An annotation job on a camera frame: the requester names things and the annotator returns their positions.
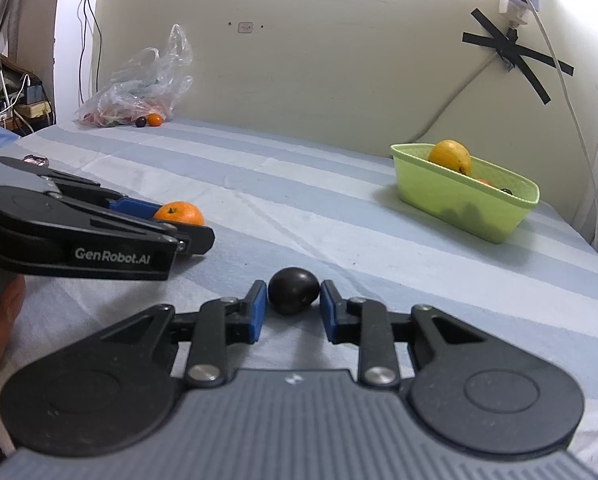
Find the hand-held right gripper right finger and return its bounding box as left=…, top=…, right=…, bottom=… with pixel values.
left=320, top=280, right=495, bottom=388

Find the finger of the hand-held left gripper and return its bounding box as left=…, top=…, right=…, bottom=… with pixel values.
left=54, top=196, right=215, bottom=256
left=0, top=156, right=162, bottom=221

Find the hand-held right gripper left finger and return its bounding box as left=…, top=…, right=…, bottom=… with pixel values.
left=86, top=281, right=269, bottom=388

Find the orange mandarin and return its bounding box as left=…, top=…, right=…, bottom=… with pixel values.
left=153, top=201, right=205, bottom=227

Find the large dark plum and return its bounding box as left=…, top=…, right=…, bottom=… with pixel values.
left=268, top=267, right=321, bottom=316

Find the light green plastic basket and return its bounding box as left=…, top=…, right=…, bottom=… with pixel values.
left=390, top=143, right=540, bottom=245

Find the person's left hand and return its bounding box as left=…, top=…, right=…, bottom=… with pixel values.
left=0, top=276, right=27, bottom=391

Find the striped bed sheet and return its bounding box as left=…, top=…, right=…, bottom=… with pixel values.
left=0, top=115, right=598, bottom=480

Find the clear plastic bag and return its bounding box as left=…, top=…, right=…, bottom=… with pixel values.
left=75, top=23, right=195, bottom=127

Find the cluttered shelf with chargers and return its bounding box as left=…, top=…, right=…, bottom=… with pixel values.
left=0, top=55, right=56, bottom=136

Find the large yellow orange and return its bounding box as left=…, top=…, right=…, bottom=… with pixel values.
left=428, top=140, right=473, bottom=177

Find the beige headboard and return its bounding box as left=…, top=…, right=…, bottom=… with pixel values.
left=91, top=0, right=598, bottom=241

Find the black tape cross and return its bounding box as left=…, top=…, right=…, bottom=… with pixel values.
left=462, top=8, right=575, bottom=106

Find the thin black cable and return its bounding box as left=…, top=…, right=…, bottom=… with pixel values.
left=76, top=0, right=104, bottom=103

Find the white cable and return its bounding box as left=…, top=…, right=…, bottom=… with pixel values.
left=526, top=7, right=598, bottom=256

